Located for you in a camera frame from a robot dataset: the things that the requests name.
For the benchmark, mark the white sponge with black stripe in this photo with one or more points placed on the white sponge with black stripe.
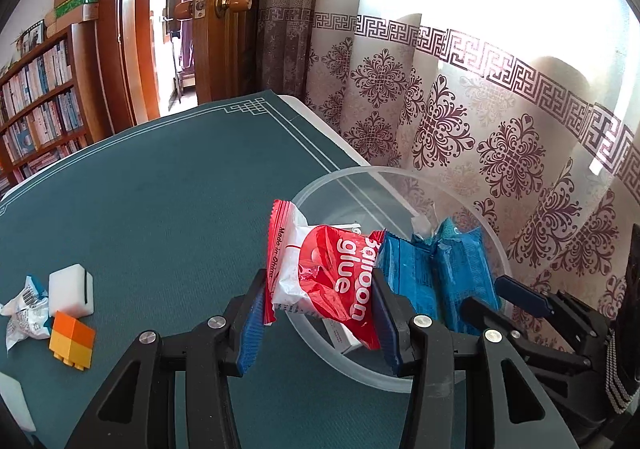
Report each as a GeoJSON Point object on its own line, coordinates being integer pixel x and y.
{"type": "Point", "coordinates": [67, 289]}

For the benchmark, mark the rows of shelved books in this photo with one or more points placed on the rows of shelved books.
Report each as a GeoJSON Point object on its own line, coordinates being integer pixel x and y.
{"type": "Point", "coordinates": [45, 104]}

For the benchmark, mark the red glue packet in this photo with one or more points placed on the red glue packet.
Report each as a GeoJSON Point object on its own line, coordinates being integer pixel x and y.
{"type": "Point", "coordinates": [325, 274]}

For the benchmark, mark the blue snack packet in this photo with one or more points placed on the blue snack packet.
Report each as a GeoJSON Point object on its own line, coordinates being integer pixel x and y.
{"type": "Point", "coordinates": [407, 274]}
{"type": "Point", "coordinates": [465, 274]}

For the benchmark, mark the white blue wrapper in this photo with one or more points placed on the white blue wrapper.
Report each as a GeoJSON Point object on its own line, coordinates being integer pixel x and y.
{"type": "Point", "coordinates": [25, 314]}

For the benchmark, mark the wooden bookshelf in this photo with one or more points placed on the wooden bookshelf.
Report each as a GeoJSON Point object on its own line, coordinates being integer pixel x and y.
{"type": "Point", "coordinates": [87, 79]}

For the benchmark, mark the plain white sponge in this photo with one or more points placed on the plain white sponge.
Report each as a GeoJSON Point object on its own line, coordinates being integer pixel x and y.
{"type": "Point", "coordinates": [15, 401]}

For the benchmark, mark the beige box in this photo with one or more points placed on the beige box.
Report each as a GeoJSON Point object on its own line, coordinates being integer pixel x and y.
{"type": "Point", "coordinates": [70, 19]}

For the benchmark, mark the white patterned curtain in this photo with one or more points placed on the white patterned curtain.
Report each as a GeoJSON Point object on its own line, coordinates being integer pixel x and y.
{"type": "Point", "coordinates": [450, 119]}

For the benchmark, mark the photo frame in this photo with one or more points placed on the photo frame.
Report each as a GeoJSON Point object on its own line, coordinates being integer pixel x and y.
{"type": "Point", "coordinates": [30, 39]}

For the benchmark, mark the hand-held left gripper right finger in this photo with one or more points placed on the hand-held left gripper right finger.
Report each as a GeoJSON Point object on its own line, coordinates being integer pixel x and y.
{"type": "Point", "coordinates": [387, 324]}

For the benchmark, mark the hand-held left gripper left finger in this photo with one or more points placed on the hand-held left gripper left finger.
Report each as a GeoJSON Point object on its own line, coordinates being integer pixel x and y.
{"type": "Point", "coordinates": [252, 329]}

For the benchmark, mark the wooden door knob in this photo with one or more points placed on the wooden door knob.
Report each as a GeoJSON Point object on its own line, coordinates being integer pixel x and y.
{"type": "Point", "coordinates": [184, 9]}
{"type": "Point", "coordinates": [235, 2]}

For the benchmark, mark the hanging purple pants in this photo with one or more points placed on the hanging purple pants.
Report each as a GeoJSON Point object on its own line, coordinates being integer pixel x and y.
{"type": "Point", "coordinates": [186, 39]}

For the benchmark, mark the brown drape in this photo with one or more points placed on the brown drape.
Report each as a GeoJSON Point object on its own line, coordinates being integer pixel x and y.
{"type": "Point", "coordinates": [285, 54]}

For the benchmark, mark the clear plastic bowl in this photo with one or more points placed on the clear plastic bowl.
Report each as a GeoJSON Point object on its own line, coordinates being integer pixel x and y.
{"type": "Point", "coordinates": [360, 194]}

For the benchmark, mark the wooden door frame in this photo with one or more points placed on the wooden door frame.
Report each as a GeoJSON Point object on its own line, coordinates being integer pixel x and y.
{"type": "Point", "coordinates": [125, 54]}

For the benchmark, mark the white medicine box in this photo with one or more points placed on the white medicine box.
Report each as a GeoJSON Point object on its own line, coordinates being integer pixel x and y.
{"type": "Point", "coordinates": [342, 336]}

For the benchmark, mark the wooden door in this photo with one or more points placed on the wooden door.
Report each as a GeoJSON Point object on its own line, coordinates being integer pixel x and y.
{"type": "Point", "coordinates": [225, 59]}

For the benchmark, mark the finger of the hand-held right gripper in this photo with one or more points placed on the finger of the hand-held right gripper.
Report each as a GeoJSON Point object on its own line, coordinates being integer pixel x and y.
{"type": "Point", "coordinates": [487, 316]}
{"type": "Point", "coordinates": [522, 299]}

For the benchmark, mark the orange yellow toy block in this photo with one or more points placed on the orange yellow toy block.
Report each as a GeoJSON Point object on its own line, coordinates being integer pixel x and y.
{"type": "Point", "coordinates": [72, 341]}

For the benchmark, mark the teal table mat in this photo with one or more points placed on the teal table mat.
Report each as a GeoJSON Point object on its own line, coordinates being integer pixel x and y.
{"type": "Point", "coordinates": [175, 189]}

